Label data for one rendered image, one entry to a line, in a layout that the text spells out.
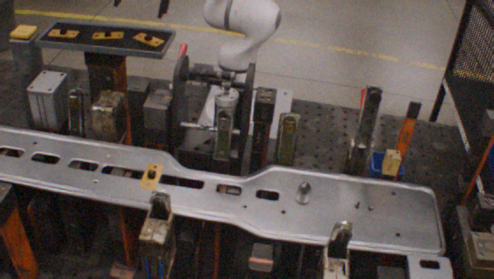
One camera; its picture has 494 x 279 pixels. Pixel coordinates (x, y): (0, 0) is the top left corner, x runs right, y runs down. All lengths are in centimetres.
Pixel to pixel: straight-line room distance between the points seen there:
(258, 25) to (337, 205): 59
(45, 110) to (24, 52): 24
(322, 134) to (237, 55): 49
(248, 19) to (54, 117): 61
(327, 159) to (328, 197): 59
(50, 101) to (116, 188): 30
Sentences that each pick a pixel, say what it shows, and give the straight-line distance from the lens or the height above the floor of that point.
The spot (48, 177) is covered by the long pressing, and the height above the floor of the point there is 100.
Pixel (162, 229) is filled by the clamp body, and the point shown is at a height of 104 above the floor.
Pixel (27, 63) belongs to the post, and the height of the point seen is 107.
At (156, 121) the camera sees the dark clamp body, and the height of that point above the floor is 104.
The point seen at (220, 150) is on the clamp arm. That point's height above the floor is 101.
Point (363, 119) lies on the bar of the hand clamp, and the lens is 115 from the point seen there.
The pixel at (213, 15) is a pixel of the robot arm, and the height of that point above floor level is 117.
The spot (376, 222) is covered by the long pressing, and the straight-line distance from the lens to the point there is 110.
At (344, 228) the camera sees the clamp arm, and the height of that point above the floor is 112.
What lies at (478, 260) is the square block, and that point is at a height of 105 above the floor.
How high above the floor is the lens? 177
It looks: 38 degrees down
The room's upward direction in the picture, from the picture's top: 6 degrees clockwise
